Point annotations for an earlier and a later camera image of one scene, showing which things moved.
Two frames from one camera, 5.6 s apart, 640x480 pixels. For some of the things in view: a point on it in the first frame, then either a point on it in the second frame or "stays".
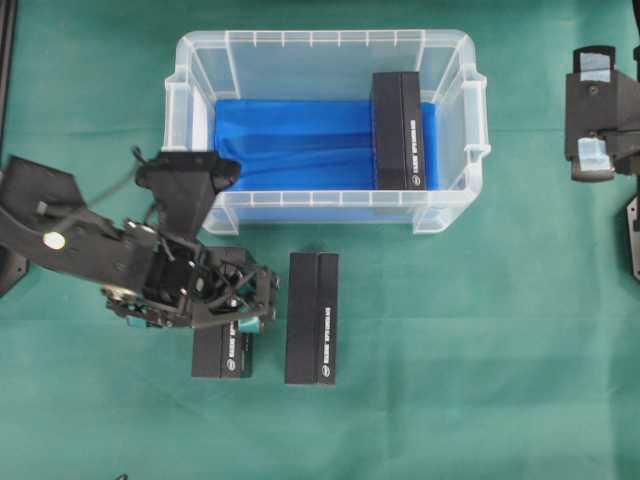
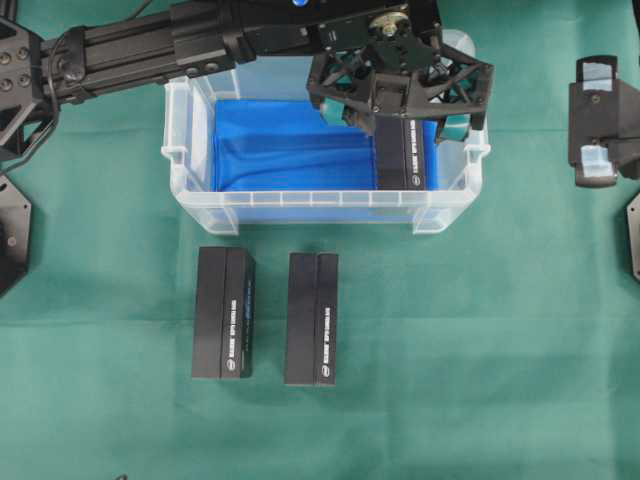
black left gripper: x=190 y=285 -> x=401 y=68
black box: x=397 y=131 stays
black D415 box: x=312 y=318 stays
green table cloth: x=505 y=348 stays
